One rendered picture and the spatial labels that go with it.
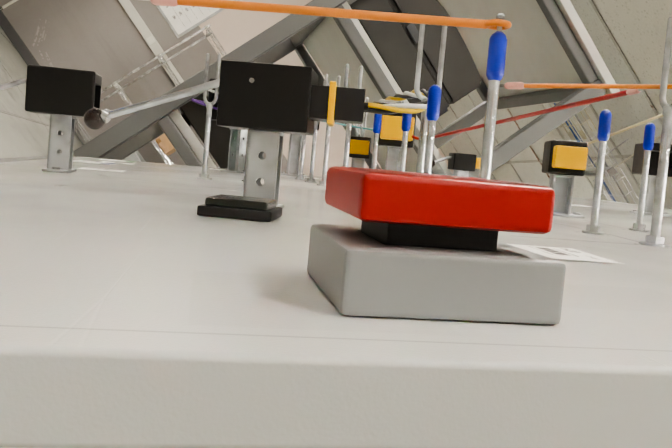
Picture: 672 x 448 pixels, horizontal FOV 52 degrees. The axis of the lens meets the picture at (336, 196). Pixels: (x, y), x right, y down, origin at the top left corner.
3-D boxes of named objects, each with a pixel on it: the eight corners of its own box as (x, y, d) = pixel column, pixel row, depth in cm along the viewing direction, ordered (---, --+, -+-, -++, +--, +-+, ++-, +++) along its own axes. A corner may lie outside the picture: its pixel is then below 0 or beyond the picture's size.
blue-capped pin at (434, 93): (409, 223, 44) (422, 85, 43) (433, 225, 43) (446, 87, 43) (410, 225, 42) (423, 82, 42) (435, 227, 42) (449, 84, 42)
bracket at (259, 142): (248, 204, 47) (254, 130, 47) (283, 208, 47) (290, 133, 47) (234, 209, 42) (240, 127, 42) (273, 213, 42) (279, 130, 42)
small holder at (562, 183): (568, 213, 74) (576, 145, 74) (587, 219, 65) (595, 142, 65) (524, 209, 75) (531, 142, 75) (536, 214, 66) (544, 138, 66)
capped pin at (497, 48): (454, 248, 32) (477, 13, 32) (483, 249, 33) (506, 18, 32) (471, 253, 31) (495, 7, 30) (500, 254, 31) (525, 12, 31)
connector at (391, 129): (411, 141, 95) (413, 118, 95) (412, 141, 93) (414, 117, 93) (379, 138, 95) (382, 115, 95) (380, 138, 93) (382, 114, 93)
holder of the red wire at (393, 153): (404, 187, 108) (410, 118, 108) (409, 191, 95) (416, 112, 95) (371, 185, 109) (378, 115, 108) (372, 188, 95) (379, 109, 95)
